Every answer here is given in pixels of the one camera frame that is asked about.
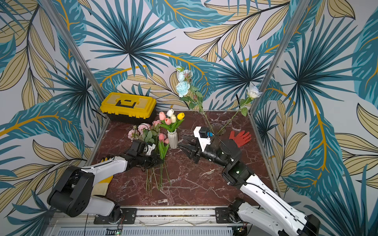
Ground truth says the white rose stem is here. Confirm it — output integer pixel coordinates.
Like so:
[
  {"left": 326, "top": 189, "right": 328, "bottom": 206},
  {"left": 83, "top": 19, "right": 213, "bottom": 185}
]
[{"left": 218, "top": 86, "right": 263, "bottom": 134}]

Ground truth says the magenta rose stem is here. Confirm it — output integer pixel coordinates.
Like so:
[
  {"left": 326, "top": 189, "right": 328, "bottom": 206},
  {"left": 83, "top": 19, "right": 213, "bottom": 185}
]
[{"left": 152, "top": 120, "right": 161, "bottom": 127}]

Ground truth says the clear glass vase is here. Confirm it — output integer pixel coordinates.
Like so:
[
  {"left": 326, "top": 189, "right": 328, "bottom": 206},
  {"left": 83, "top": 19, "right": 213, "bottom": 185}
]
[{"left": 211, "top": 123, "right": 226, "bottom": 149}]

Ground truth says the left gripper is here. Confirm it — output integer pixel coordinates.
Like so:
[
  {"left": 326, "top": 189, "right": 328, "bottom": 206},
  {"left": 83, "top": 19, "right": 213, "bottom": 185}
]
[{"left": 137, "top": 151, "right": 164, "bottom": 169}]

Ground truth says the red glove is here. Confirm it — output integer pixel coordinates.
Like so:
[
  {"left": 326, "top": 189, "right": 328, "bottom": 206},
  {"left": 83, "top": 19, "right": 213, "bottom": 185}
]
[{"left": 229, "top": 130, "right": 252, "bottom": 148}]

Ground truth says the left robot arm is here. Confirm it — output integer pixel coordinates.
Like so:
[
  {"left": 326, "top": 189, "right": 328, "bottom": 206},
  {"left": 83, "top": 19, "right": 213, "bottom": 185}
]
[{"left": 47, "top": 140, "right": 163, "bottom": 222}]

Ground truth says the white ribbed vase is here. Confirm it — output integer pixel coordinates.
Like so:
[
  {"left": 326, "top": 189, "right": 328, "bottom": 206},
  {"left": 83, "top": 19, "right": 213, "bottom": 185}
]
[{"left": 168, "top": 130, "right": 178, "bottom": 149}]

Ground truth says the aluminium front rail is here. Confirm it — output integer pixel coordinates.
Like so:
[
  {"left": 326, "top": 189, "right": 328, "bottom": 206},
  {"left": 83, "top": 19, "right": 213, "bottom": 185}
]
[{"left": 48, "top": 206, "right": 235, "bottom": 229}]

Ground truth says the pink tulip stem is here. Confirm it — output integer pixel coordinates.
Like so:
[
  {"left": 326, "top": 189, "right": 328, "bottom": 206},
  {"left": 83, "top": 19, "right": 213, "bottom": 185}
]
[
  {"left": 160, "top": 139, "right": 171, "bottom": 185},
  {"left": 158, "top": 141, "right": 165, "bottom": 190},
  {"left": 158, "top": 133, "right": 168, "bottom": 160}
]

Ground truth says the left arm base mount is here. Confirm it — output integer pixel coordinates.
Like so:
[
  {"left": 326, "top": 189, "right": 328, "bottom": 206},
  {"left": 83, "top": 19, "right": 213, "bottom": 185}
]
[{"left": 94, "top": 208, "right": 137, "bottom": 225}]

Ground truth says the tall pink white flower spray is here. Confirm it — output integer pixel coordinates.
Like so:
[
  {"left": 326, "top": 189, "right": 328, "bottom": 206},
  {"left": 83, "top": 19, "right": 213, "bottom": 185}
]
[{"left": 176, "top": 66, "right": 216, "bottom": 135}]

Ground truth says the tulip bouquet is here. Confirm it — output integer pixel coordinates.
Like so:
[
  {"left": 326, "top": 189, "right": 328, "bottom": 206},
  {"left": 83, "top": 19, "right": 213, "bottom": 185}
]
[{"left": 158, "top": 109, "right": 185, "bottom": 133}]

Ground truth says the yellow black toolbox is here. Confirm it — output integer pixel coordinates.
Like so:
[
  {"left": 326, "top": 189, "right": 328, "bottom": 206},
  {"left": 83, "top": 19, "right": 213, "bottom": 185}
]
[{"left": 100, "top": 92, "right": 157, "bottom": 125}]

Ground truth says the light pink peony bunch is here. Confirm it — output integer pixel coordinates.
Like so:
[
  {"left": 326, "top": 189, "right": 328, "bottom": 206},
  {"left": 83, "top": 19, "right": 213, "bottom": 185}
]
[{"left": 128, "top": 129, "right": 140, "bottom": 141}]

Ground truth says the pink peony spray stem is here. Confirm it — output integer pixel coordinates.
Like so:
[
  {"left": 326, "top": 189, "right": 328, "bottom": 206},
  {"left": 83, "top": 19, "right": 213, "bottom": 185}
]
[{"left": 134, "top": 123, "right": 160, "bottom": 192}]

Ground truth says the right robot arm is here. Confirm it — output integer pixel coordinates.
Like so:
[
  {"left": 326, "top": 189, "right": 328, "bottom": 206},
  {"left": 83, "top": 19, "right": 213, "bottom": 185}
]
[{"left": 178, "top": 137, "right": 320, "bottom": 236}]

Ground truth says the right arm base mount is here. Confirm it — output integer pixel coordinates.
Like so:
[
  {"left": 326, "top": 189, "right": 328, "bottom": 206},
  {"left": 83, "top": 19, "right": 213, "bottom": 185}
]
[{"left": 215, "top": 207, "right": 244, "bottom": 224}]

